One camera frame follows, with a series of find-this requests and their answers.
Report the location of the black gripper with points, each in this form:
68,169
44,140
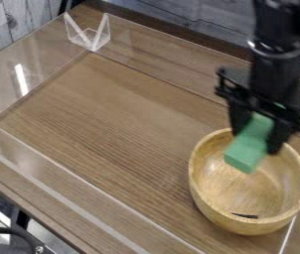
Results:
264,89

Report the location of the green rectangular block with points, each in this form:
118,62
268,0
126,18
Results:
247,150

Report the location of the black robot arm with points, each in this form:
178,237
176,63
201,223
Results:
276,33

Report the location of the wooden bowl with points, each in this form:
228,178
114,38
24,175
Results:
248,204

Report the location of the clear acrylic tray wall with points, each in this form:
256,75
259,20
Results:
94,221

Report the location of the clear acrylic corner bracket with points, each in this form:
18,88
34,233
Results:
89,38

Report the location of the black table leg bracket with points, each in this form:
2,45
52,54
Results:
23,238

